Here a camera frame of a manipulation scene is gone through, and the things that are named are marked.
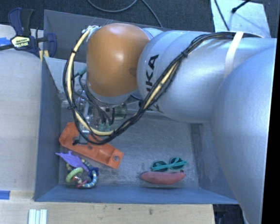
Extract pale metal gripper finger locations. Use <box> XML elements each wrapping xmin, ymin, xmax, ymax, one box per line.
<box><xmin>72</xmin><ymin>126</ymin><xmax>91</xmax><ymax>147</ymax></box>

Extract orange flat plastic tool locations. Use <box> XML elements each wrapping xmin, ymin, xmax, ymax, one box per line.
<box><xmin>56</xmin><ymin>121</ymin><xmax>127</xmax><ymax>171</ymax></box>

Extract purple toy animal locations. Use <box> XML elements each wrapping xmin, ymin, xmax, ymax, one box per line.
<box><xmin>54</xmin><ymin>149</ymin><xmax>92</xmax><ymax>174</ymax></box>

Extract grey metal bin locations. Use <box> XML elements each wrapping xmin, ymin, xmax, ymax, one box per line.
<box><xmin>27</xmin><ymin>9</ymin><xmax>255</xmax><ymax>220</ymax></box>

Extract pale wood board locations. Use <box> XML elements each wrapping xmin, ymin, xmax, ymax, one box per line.
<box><xmin>0</xmin><ymin>47</ymin><xmax>48</xmax><ymax>194</ymax></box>

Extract green sunglasses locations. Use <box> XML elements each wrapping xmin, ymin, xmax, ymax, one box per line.
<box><xmin>150</xmin><ymin>155</ymin><xmax>189</xmax><ymax>175</ymax></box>

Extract red toy sausage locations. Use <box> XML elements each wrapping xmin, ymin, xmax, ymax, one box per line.
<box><xmin>139</xmin><ymin>168</ymin><xmax>187</xmax><ymax>187</ymax></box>

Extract black cylinder on white bracket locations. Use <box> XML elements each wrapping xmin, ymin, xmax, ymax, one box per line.
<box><xmin>111</xmin><ymin>102</ymin><xmax>129</xmax><ymax>122</ymax></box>

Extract multicoloured ring toy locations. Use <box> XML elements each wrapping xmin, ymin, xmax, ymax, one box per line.
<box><xmin>64</xmin><ymin>158</ymin><xmax>100</xmax><ymax>191</ymax></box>

